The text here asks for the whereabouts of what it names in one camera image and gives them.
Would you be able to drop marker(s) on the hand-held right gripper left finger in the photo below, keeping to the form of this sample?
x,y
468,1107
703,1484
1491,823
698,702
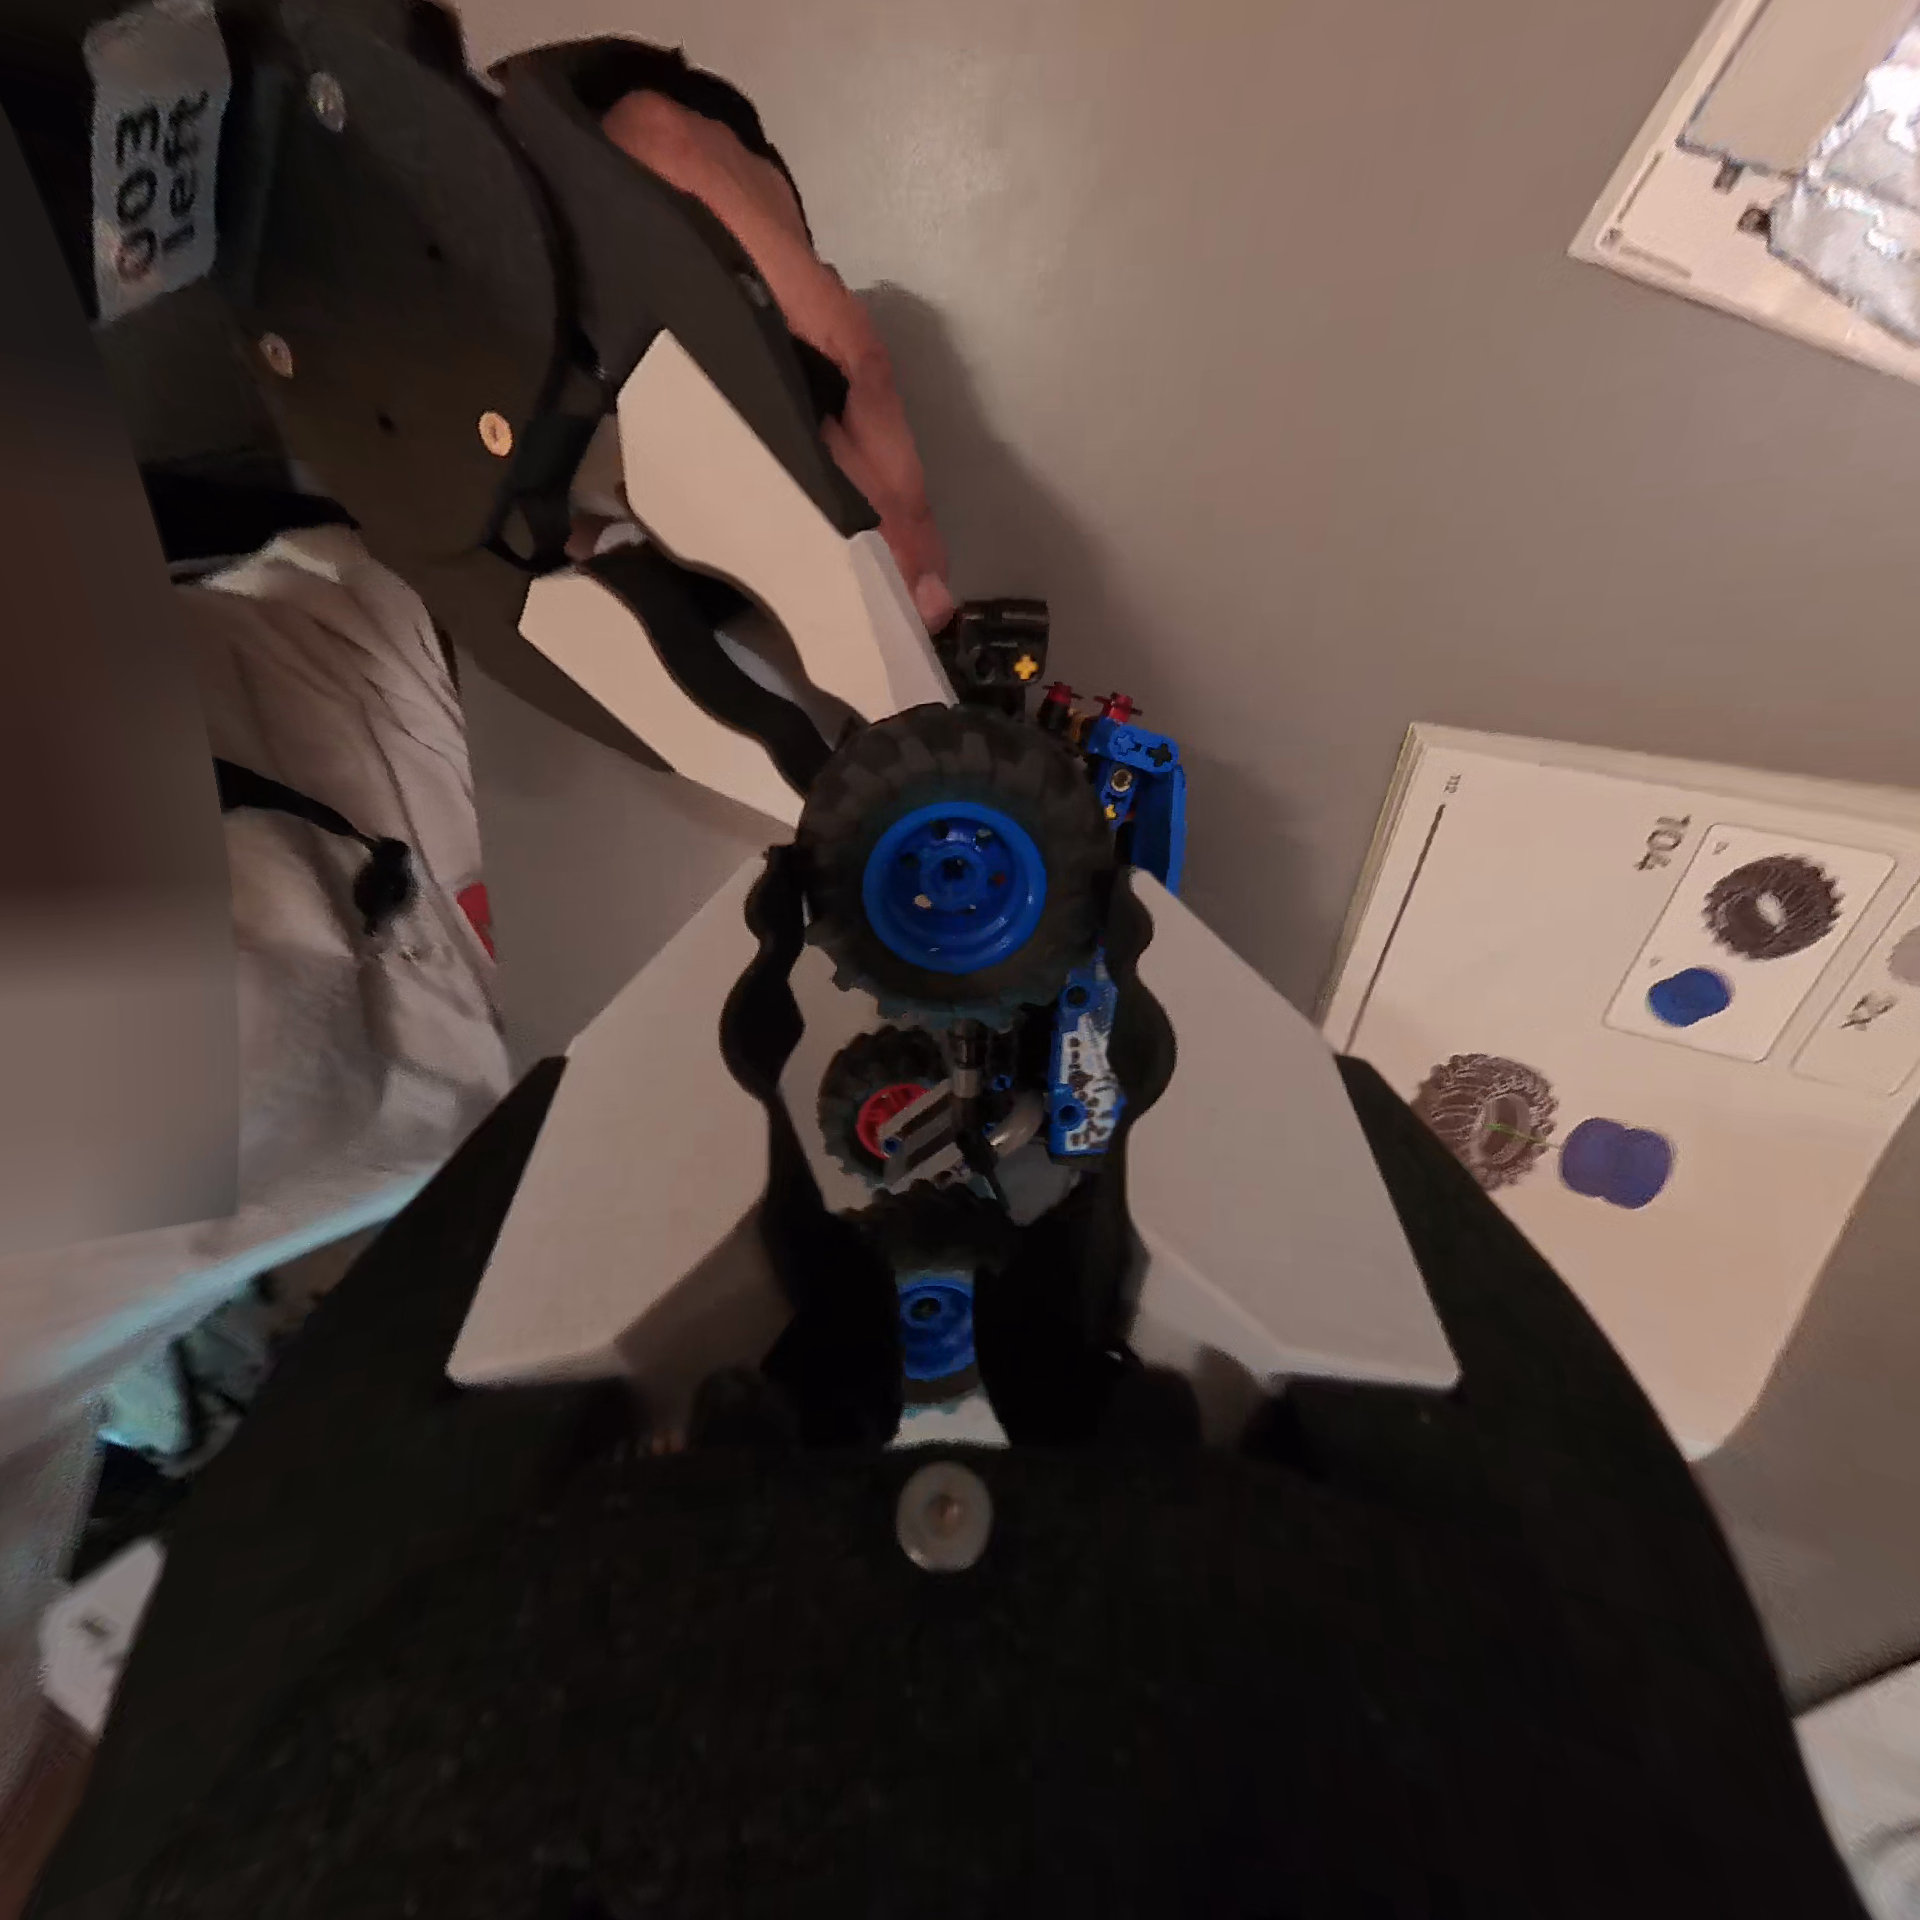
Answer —
x,y
630,1201

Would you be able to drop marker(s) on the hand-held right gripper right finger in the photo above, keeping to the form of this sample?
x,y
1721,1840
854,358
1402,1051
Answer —
x,y
1276,1201

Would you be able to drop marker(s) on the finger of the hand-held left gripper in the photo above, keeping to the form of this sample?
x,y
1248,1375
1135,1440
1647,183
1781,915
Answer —
x,y
571,639
735,482

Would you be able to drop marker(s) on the blue lego monster truck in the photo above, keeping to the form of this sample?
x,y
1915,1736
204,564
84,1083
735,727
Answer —
x,y
1089,1078

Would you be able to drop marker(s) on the blue rim lego wheel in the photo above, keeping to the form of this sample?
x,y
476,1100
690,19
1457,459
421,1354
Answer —
x,y
938,1319
946,885

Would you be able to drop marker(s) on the lego instruction booklet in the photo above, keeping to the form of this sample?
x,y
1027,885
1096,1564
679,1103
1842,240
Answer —
x,y
1501,931

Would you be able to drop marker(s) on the person's left hand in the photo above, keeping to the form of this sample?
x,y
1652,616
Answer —
x,y
864,391

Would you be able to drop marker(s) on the person's torso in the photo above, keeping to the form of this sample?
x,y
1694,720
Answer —
x,y
359,1051

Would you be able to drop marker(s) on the white sticker sheet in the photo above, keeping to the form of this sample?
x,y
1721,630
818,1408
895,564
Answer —
x,y
1724,152

